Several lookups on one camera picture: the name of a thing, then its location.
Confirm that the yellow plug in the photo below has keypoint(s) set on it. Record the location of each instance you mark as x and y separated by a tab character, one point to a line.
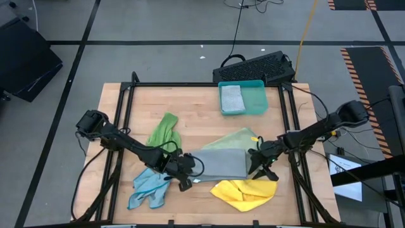
332	133

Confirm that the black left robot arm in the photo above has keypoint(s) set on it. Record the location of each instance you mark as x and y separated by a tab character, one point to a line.
126	144

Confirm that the large black hazard-striped mat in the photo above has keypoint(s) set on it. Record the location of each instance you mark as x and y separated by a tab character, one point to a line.
370	88

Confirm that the grey microfiber towel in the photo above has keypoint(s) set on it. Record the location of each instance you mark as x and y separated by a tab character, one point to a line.
221	164

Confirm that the light grey waffle towel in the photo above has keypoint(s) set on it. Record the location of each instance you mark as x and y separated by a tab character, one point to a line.
232	98

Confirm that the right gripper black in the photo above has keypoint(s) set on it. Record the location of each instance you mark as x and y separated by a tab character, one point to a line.
269	152

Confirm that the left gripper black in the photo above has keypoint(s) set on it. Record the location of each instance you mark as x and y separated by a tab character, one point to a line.
178	166

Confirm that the yellow microfiber towel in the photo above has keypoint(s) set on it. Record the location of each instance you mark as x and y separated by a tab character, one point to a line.
243	193

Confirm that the black stand beam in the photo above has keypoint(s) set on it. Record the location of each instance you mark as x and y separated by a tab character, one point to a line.
364	172

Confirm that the narrow black hazard-striped mat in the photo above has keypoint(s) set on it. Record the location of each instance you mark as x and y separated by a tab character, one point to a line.
348	3

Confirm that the light blue microfiber towel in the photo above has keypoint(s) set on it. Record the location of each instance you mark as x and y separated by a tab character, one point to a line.
148	187

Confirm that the white printed sign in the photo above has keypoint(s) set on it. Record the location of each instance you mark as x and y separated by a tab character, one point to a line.
346	190

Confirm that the large black case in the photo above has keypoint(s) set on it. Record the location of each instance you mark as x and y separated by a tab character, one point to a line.
25	60

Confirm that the bright green microfiber towel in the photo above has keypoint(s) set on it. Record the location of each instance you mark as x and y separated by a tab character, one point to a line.
164	130

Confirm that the teal plastic bin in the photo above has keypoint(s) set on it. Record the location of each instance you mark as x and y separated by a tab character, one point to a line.
256	98

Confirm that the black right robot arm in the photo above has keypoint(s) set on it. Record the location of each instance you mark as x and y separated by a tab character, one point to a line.
316	133

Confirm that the black perforated computer case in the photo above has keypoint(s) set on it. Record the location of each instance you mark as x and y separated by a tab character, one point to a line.
253	68

